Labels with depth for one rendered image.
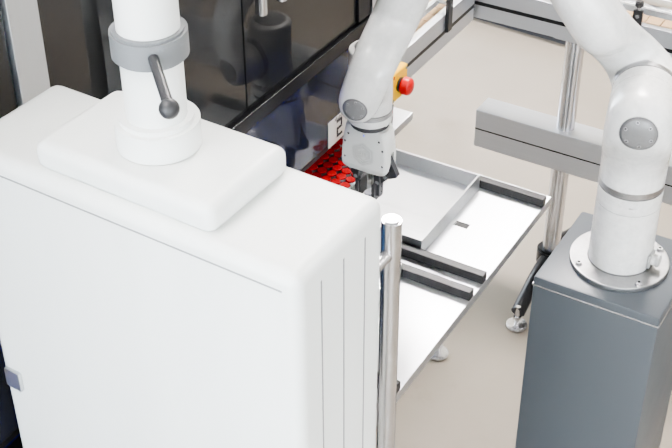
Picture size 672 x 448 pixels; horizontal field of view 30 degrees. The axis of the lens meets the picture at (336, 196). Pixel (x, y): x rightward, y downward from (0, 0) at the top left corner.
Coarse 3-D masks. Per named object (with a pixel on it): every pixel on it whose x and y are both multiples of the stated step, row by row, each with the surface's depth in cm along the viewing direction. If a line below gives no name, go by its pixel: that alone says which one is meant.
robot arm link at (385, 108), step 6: (354, 42) 233; (354, 48) 231; (348, 54) 232; (348, 60) 233; (348, 66) 234; (390, 84) 234; (390, 90) 235; (384, 96) 232; (390, 96) 235; (384, 102) 234; (390, 102) 236; (384, 108) 235; (390, 108) 237; (378, 114) 235; (384, 114) 236
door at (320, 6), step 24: (288, 0) 223; (312, 0) 230; (336, 0) 239; (264, 24) 218; (288, 24) 225; (312, 24) 233; (336, 24) 241; (264, 48) 220; (288, 48) 228; (312, 48) 236; (264, 72) 223; (288, 72) 231; (264, 96) 225
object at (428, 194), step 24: (408, 168) 266; (432, 168) 263; (456, 168) 260; (384, 192) 258; (408, 192) 258; (432, 192) 258; (456, 192) 258; (408, 216) 251; (432, 216) 251; (408, 240) 241; (432, 240) 244
